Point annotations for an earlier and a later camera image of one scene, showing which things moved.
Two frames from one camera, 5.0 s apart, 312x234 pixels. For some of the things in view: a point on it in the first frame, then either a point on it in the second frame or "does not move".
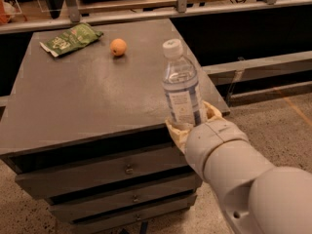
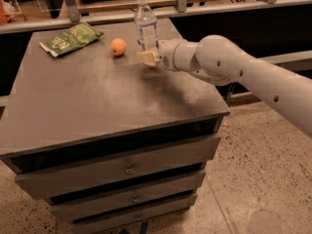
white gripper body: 211,140 → 167,56
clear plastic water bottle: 180,86 → 145,22
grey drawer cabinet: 85,129 does not move
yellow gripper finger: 179,136 → 148,58
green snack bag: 71,39 does not move
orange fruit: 118,46 does not move
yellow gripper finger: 211,111 → 163,43
